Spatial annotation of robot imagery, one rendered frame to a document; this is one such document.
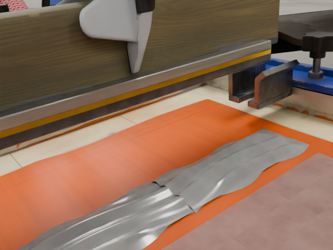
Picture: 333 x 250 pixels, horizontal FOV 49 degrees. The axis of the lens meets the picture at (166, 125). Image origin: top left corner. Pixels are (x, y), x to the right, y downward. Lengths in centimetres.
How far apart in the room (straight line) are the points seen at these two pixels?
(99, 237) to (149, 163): 13
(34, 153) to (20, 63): 23
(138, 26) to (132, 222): 16
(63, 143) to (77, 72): 21
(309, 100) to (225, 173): 19
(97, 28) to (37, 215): 19
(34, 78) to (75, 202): 14
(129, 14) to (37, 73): 8
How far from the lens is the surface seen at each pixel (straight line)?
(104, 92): 30
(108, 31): 29
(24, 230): 36
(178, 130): 49
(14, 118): 28
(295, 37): 105
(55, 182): 42
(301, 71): 57
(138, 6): 30
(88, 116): 33
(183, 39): 36
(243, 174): 38
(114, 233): 32
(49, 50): 29
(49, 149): 50
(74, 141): 50
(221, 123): 51
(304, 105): 54
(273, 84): 50
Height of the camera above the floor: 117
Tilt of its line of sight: 24 degrees down
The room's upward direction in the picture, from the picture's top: 5 degrees counter-clockwise
